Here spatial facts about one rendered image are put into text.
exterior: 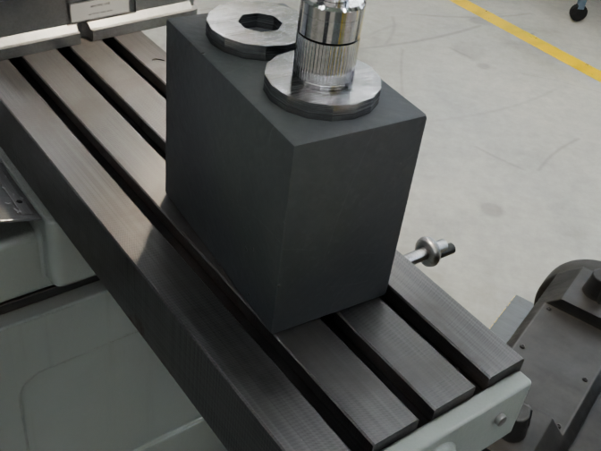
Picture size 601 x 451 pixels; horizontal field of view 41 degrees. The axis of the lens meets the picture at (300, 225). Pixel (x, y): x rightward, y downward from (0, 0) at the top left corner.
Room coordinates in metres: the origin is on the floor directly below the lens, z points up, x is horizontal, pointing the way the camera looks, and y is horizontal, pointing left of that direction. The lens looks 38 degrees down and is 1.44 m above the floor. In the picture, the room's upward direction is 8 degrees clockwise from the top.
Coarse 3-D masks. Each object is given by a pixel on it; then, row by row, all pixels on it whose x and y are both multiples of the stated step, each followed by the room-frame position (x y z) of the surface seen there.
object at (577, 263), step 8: (568, 264) 1.12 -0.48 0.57; (576, 264) 1.11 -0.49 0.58; (584, 264) 1.11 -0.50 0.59; (592, 264) 1.10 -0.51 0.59; (600, 264) 1.10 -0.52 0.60; (552, 272) 1.13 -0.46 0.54; (544, 280) 1.13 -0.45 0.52; (552, 280) 1.11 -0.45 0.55; (544, 288) 1.11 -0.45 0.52; (536, 296) 1.11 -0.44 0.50
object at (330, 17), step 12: (300, 0) 0.55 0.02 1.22; (312, 0) 0.54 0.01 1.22; (324, 0) 0.54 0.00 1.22; (348, 0) 0.55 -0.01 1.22; (360, 0) 0.55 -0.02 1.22; (312, 12) 0.54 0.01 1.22; (324, 12) 0.53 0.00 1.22; (336, 12) 0.53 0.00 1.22; (348, 12) 0.53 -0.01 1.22; (360, 12) 0.54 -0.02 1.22
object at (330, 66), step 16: (304, 16) 0.54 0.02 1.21; (304, 32) 0.54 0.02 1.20; (320, 32) 0.53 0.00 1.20; (336, 32) 0.53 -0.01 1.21; (352, 32) 0.54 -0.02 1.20; (304, 48) 0.54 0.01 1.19; (320, 48) 0.53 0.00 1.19; (336, 48) 0.53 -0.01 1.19; (352, 48) 0.54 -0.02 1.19; (304, 64) 0.54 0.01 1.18; (320, 64) 0.53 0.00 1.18; (336, 64) 0.53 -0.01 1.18; (352, 64) 0.54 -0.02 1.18; (304, 80) 0.54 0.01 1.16; (320, 80) 0.53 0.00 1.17; (336, 80) 0.53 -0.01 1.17; (352, 80) 0.55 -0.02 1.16
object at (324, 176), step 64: (192, 64) 0.60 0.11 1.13; (256, 64) 0.58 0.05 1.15; (192, 128) 0.60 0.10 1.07; (256, 128) 0.51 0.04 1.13; (320, 128) 0.50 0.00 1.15; (384, 128) 0.52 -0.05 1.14; (192, 192) 0.60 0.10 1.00; (256, 192) 0.51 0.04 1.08; (320, 192) 0.49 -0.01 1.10; (384, 192) 0.52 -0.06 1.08; (256, 256) 0.50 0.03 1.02; (320, 256) 0.49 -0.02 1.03; (384, 256) 0.53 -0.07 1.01
